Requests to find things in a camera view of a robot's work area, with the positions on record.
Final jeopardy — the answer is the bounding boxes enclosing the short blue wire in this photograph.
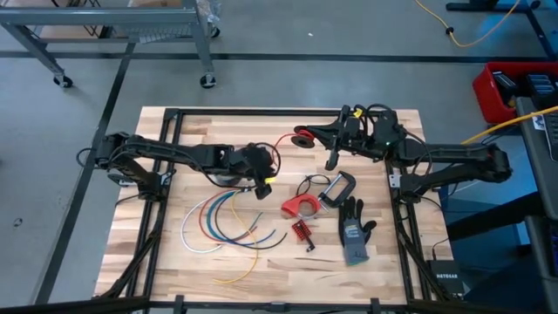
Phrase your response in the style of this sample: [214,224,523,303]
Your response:
[210,190,278,246]

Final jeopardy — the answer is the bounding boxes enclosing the black grey work glove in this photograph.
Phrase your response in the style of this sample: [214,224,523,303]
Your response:
[337,195,378,267]

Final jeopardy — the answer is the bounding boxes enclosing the red tape dispenser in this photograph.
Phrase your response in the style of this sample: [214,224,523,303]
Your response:
[280,194,323,221]

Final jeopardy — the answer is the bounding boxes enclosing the grey desk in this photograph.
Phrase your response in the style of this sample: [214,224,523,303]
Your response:
[516,95,558,314]

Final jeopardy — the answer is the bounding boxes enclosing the short white wire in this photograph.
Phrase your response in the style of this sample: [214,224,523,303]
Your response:
[180,194,224,254]

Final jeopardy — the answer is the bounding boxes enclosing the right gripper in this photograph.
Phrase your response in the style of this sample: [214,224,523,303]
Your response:
[311,104,409,172]

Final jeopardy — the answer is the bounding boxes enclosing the short red wire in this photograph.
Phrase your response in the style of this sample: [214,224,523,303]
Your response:
[198,188,245,243]

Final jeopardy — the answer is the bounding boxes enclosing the short yellow wire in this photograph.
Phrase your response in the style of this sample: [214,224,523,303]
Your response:
[212,189,261,284]

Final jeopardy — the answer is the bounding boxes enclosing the short black wire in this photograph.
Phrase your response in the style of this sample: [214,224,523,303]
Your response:
[214,190,289,250]

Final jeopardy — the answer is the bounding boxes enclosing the short green wire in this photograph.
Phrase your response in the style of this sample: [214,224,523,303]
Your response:
[205,189,265,243]

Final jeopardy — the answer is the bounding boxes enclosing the yellow extension cord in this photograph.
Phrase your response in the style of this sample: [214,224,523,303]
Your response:
[413,0,523,48]

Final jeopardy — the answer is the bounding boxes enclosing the red bit holder block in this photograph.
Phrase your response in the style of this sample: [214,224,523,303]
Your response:
[290,219,313,243]

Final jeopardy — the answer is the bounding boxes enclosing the yellow hanging cable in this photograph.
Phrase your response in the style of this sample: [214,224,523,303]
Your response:
[461,104,558,146]

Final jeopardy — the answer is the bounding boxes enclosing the red plastic crate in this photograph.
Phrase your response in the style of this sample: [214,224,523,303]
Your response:
[473,60,558,126]

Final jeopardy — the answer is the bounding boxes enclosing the black Netgear network switch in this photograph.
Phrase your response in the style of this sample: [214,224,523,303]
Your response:
[425,259,466,297]

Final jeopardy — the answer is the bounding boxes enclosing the black C-clamp silver screw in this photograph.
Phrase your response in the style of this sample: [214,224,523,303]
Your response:
[316,170,357,209]

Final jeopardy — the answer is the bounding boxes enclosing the black plastic spool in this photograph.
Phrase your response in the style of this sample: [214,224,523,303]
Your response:
[290,126,316,149]

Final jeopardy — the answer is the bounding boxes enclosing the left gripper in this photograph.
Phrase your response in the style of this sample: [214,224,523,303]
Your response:
[235,144,278,201]

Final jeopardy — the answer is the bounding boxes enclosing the wooden workbench grey legs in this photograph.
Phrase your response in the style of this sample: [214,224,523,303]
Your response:
[0,0,221,90]

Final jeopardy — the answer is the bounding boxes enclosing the black device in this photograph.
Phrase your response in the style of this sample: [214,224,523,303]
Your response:
[525,72,558,98]
[492,71,521,102]

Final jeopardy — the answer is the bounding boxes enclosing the black aluminium table frame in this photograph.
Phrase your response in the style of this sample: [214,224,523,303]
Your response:
[93,106,441,314]

